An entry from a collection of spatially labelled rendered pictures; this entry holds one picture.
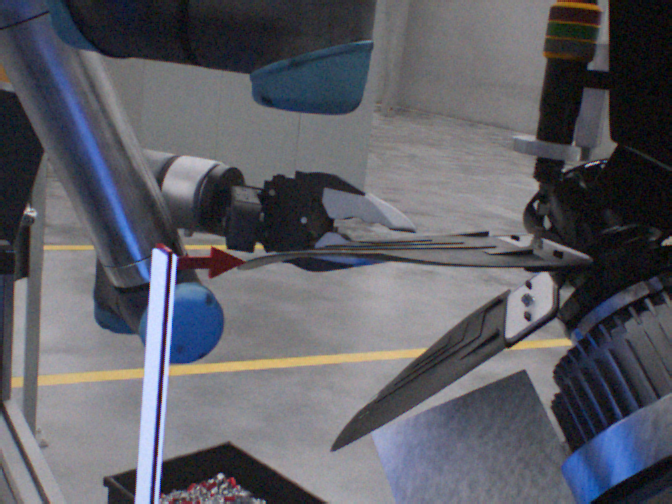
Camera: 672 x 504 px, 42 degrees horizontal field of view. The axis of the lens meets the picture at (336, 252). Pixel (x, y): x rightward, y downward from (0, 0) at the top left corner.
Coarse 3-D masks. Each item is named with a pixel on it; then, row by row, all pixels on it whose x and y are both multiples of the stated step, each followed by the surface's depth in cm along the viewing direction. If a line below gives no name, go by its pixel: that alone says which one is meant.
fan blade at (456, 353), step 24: (480, 312) 95; (504, 312) 90; (456, 336) 95; (480, 336) 90; (504, 336) 87; (432, 360) 95; (456, 360) 90; (480, 360) 87; (408, 384) 95; (432, 384) 90; (384, 408) 94; (408, 408) 90; (360, 432) 92
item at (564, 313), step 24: (576, 168) 82; (600, 168) 81; (552, 192) 82; (576, 192) 81; (528, 216) 85; (552, 216) 82; (576, 216) 80; (600, 216) 79; (624, 216) 79; (552, 240) 82; (576, 240) 80; (600, 240) 79; (624, 240) 79; (648, 240) 80; (600, 264) 79; (624, 264) 75; (648, 264) 75; (576, 288) 82; (600, 288) 76; (624, 288) 76; (576, 312) 78
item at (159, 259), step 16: (160, 256) 60; (160, 272) 60; (160, 288) 60; (160, 304) 61; (160, 320) 61; (160, 336) 61; (144, 384) 64; (144, 400) 64; (144, 416) 64; (144, 432) 64; (144, 448) 64; (144, 464) 64; (144, 480) 64; (144, 496) 64
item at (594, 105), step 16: (608, 48) 72; (608, 64) 72; (592, 80) 73; (608, 80) 72; (592, 96) 73; (608, 96) 75; (592, 112) 73; (592, 128) 74; (512, 144) 77; (528, 144) 74; (544, 144) 73; (560, 144) 74; (576, 144) 74; (592, 144) 74; (576, 160) 74
